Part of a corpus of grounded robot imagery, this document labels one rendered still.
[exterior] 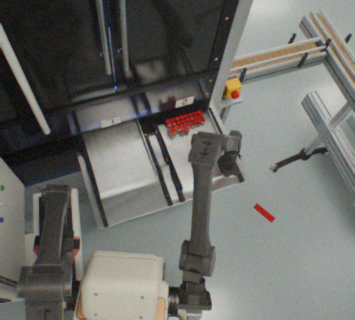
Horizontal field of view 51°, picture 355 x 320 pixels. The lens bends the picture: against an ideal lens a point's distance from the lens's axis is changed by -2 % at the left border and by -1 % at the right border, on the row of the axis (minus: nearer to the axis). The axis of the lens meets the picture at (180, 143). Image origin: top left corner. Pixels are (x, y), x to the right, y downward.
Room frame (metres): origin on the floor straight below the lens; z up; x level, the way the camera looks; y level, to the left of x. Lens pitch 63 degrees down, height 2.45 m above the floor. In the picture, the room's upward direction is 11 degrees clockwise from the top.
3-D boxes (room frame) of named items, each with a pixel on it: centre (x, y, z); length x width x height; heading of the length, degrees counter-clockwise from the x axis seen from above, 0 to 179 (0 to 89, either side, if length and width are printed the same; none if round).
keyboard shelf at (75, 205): (0.25, 0.47, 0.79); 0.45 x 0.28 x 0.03; 20
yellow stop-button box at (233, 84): (1.08, -0.18, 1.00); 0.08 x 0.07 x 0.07; 30
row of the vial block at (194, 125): (0.87, -0.02, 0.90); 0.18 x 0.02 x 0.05; 121
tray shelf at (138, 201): (0.71, 0.08, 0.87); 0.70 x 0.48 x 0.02; 120
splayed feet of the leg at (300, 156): (1.28, -0.88, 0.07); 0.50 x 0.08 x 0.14; 120
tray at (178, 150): (0.78, -0.07, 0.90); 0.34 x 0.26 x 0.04; 31
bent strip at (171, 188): (0.58, 0.01, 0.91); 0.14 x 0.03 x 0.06; 29
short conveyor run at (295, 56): (1.35, -0.36, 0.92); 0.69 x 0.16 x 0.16; 120
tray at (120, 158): (0.68, 0.27, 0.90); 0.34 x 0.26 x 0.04; 30
